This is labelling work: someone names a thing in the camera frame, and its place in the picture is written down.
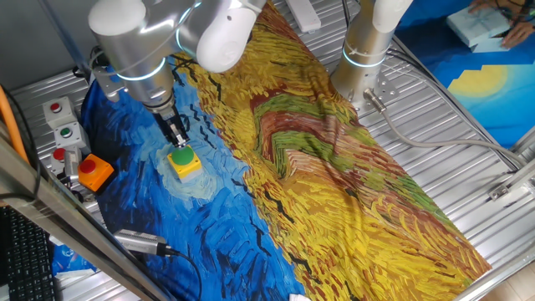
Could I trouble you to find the person's right hand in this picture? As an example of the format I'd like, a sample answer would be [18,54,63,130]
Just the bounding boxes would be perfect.
[467,0,509,13]

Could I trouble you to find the Van Gogh print cloth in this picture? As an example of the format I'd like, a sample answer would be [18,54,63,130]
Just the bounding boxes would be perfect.
[79,0,493,301]

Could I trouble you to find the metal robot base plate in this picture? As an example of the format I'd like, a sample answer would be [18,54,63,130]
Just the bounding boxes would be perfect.
[354,74,400,113]

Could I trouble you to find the aluminium frame bar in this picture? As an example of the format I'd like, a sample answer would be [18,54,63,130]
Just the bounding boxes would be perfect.
[0,120,176,301]

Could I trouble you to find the person's left hand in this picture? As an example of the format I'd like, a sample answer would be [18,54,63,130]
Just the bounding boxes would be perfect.
[500,20,535,49]

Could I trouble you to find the grey cable with metal connector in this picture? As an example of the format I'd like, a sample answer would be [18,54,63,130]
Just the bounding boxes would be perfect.
[362,88,528,167]

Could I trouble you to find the black camera cable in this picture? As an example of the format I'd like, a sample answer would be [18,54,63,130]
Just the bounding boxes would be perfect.
[169,248,204,301]

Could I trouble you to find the yellow box green push button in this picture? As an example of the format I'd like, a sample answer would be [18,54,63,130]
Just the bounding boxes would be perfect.
[166,144,203,184]

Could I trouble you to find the white power strip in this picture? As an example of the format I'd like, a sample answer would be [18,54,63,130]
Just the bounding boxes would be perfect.
[285,0,322,33]

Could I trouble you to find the grey box green button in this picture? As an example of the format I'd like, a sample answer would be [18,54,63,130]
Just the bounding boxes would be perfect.
[53,121,91,155]

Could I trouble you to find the silver sensor on black mount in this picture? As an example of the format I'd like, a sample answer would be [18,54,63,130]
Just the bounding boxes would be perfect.
[58,148,87,197]

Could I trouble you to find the aluminium rail with bracket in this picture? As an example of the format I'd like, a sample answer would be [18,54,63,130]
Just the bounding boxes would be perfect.
[487,125,535,202]

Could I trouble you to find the black keyboard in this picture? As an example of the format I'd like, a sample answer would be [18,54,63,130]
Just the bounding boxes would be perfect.
[0,205,58,301]

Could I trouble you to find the light blue gift box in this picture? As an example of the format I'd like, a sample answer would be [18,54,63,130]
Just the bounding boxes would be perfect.
[446,6,512,48]

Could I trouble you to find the grey diagonal frame post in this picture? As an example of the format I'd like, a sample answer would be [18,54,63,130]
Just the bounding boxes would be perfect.
[38,0,92,79]

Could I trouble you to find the silver ribbed camera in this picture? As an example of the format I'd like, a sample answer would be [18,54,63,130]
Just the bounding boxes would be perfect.
[113,228,179,258]

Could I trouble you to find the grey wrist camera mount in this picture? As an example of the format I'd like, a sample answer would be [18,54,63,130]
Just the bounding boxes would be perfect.
[94,66,129,104]

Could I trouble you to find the black coiled cable bundle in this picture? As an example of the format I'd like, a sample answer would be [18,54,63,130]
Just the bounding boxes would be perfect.
[89,46,112,72]

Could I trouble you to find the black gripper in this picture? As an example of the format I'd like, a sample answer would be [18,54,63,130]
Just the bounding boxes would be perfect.
[154,110,190,149]

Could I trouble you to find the grey box red button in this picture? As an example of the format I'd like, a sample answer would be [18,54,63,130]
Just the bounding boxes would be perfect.
[42,96,79,130]
[49,145,84,176]

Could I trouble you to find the blue sun print cloth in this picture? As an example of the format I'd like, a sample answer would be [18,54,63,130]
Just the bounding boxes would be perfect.
[395,0,535,150]

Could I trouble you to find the orange box red button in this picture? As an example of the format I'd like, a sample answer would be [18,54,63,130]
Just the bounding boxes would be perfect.
[77,153,115,193]

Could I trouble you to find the blue tissue pack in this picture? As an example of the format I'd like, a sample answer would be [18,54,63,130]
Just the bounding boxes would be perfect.
[50,243,98,277]

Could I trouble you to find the orange hose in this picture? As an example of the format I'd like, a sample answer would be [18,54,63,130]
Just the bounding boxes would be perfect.
[0,84,29,165]

